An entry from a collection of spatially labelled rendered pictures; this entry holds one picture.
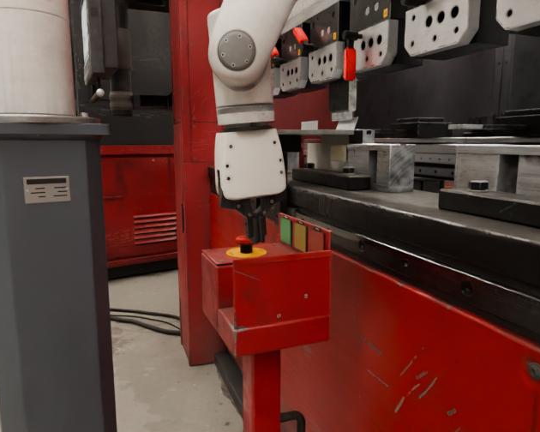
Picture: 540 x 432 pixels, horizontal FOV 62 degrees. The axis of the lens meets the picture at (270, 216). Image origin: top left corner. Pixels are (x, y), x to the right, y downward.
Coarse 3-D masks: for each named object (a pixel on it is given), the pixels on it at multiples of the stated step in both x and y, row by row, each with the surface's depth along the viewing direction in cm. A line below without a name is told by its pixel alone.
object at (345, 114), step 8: (344, 80) 107; (336, 88) 111; (344, 88) 107; (352, 88) 105; (336, 96) 111; (344, 96) 107; (352, 96) 106; (336, 104) 111; (344, 104) 108; (352, 104) 106; (336, 112) 113; (344, 112) 110; (336, 120) 113
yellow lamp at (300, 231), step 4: (296, 224) 80; (296, 228) 80; (300, 228) 78; (304, 228) 77; (296, 232) 80; (300, 232) 78; (304, 232) 77; (296, 236) 80; (300, 236) 78; (304, 236) 77; (296, 240) 80; (300, 240) 78; (304, 240) 77; (296, 244) 80; (300, 244) 79; (304, 244) 77; (300, 248) 79; (304, 248) 77
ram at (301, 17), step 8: (320, 0) 110; (328, 0) 106; (336, 0) 102; (344, 0) 101; (312, 8) 114; (320, 8) 110; (296, 16) 123; (304, 16) 118; (288, 24) 128; (296, 24) 123
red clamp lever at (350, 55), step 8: (344, 32) 91; (352, 32) 91; (352, 40) 92; (352, 48) 92; (344, 56) 92; (352, 56) 92; (344, 64) 93; (352, 64) 92; (344, 72) 93; (352, 72) 92; (352, 80) 93
